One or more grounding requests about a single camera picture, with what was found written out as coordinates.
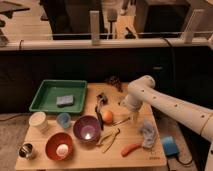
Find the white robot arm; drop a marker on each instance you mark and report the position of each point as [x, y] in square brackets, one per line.
[197, 118]

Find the blue sponge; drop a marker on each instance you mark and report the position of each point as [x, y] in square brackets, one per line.
[65, 100]

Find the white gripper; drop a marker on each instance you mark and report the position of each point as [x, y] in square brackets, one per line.
[134, 116]

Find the white paper cup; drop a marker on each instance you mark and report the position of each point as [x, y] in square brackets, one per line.
[39, 121]

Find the green plastic tray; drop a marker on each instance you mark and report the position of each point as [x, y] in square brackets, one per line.
[46, 96]

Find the purple bowl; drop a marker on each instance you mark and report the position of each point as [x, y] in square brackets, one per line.
[87, 129]

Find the blue box with cable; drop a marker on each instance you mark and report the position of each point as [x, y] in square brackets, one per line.
[169, 146]

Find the brown pinecone object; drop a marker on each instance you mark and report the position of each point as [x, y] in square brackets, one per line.
[114, 81]

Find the small metal cup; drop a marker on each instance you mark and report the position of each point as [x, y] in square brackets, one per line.
[26, 151]

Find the red bowl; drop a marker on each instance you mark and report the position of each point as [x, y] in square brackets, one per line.
[59, 146]

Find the small blue cup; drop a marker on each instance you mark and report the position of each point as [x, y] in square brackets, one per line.
[64, 120]

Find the yellow tongs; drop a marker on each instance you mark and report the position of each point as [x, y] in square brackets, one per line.
[107, 139]

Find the black handled peeler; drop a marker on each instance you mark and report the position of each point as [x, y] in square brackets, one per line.
[101, 100]

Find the blue grey cloth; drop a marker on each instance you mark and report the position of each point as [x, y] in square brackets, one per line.
[148, 131]

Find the orange ball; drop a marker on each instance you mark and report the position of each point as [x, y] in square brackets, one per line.
[107, 117]

